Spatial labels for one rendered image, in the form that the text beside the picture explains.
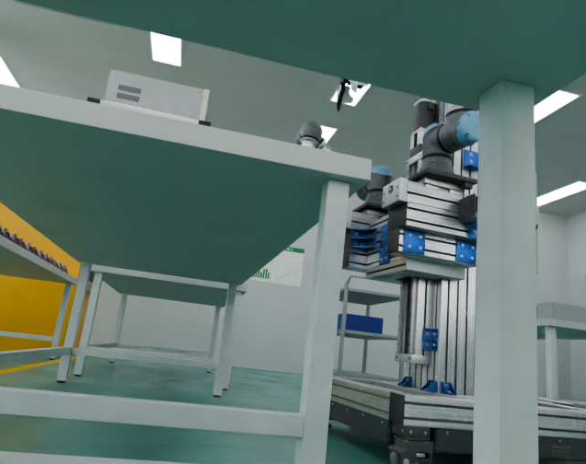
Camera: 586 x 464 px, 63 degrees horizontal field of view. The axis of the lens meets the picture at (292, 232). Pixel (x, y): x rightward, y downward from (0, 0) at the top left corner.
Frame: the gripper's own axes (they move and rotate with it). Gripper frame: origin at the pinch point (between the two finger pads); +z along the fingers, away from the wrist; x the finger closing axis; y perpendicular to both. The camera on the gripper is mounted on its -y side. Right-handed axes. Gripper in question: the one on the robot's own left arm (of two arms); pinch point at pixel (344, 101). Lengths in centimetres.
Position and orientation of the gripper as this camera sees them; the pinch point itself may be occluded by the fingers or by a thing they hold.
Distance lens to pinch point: 167.9
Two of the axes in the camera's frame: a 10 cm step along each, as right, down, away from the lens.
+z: -1.1, 9.6, -2.4
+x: -3.0, 2.0, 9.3
